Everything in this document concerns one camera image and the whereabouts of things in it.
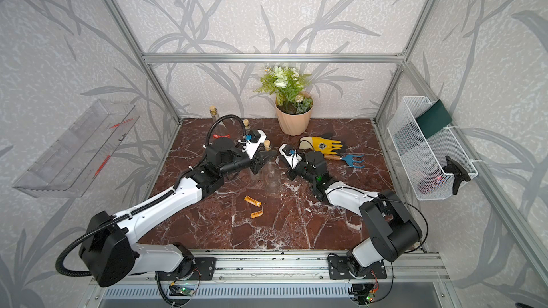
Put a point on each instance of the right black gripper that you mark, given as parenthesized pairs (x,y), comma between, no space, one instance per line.
(292,175)

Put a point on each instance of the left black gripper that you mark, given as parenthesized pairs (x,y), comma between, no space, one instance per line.
(257,161)

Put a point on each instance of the tall slim glass bottle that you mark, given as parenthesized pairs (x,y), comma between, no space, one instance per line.
(270,173)

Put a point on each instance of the short glass bottle gold label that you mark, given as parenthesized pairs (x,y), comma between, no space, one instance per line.
(247,126)

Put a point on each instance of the peeled white label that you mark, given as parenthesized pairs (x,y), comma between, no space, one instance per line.
(252,201)

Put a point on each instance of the peeled gold label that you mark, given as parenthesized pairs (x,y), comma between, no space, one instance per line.
(257,214)

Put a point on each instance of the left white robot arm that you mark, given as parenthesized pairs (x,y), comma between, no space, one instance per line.
(110,249)

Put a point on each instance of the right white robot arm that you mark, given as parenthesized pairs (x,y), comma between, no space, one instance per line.
(392,230)

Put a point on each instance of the glass bottle with red label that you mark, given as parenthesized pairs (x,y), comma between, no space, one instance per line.
(215,116)

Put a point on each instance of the black spray bottle trigger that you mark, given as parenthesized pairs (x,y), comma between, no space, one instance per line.
(459,173)

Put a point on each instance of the yellow gardening glove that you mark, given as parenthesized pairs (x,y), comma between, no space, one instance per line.
(324,145)

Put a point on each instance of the blue hand rake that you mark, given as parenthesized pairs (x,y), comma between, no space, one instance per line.
(352,161)

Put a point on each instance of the pink flower pot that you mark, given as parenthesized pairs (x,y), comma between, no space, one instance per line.
(294,116)

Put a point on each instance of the green artificial plant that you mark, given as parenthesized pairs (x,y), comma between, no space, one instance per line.
(288,85)

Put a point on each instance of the dark green card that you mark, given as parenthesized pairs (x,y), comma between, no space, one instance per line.
(434,119)

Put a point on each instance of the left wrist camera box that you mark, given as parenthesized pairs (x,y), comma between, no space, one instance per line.
(253,141)

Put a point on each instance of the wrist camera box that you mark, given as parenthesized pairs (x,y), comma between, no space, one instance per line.
(253,141)
(290,155)

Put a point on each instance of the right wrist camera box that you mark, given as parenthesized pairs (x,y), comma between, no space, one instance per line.
(290,155)

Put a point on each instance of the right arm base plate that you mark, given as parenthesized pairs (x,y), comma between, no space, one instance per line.
(341,267)

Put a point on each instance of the white mesh wall basket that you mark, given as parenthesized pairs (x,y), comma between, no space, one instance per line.
(423,159)

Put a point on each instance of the aluminium front rail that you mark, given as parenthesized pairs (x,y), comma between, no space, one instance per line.
(311,266)

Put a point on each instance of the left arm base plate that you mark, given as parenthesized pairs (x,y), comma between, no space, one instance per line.
(203,269)

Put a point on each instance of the clear plastic wall shelf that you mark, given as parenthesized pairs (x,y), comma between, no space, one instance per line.
(72,163)

